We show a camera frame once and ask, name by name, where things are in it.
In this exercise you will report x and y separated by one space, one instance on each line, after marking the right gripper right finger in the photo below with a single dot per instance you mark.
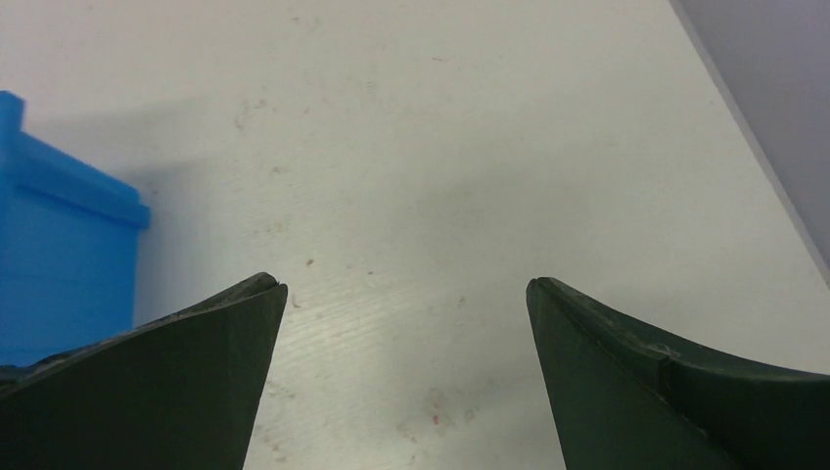
626 394

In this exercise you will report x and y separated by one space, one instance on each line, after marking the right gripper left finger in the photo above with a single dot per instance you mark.
180 392

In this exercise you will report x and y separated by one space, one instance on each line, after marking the blue plastic bin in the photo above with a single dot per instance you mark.
69 245

